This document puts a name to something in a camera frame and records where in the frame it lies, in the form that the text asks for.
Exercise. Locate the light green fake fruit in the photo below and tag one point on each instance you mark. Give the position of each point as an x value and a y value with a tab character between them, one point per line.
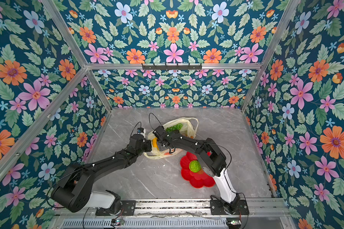
194	166

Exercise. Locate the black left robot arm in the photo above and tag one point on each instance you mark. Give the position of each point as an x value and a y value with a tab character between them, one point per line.
74	190

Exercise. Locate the aluminium frame left crossbar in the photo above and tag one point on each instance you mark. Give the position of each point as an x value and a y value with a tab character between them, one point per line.
10	159

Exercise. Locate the aluminium frame back crossbar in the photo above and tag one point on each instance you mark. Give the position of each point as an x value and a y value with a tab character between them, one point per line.
108	66

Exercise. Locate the aluminium frame crossbar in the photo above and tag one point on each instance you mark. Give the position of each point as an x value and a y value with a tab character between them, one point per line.
108	66
10	159

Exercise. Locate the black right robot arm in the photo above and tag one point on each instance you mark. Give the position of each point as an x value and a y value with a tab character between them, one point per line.
211	159

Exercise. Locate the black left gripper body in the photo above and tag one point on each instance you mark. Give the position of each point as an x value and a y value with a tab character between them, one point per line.
145	147

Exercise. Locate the yellow printed plastic bag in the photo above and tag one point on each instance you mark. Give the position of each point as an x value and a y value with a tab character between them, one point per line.
190	127

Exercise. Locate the red flower-shaped plate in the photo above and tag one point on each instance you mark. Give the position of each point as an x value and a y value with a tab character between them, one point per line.
197	180

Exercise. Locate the green fake grape bunch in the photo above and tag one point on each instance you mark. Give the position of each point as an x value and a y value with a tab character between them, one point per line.
177	127

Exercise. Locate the aluminium frame corner post left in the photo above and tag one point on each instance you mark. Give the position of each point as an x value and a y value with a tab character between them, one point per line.
61	25

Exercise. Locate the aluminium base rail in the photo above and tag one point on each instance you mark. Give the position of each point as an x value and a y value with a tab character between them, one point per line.
188	213

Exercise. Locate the black hook rack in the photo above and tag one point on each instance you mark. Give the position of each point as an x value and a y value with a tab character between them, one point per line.
167	67

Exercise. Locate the aluminium frame corner post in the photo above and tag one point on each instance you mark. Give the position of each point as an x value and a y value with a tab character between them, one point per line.
281	28
61	25

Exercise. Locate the aluminium frame corner post right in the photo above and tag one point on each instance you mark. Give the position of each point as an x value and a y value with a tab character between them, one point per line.
281	28

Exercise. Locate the orange yellow fake banana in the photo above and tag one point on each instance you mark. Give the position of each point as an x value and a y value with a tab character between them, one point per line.
155	143

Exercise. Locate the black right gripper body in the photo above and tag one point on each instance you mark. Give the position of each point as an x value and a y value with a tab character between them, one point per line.
160	145

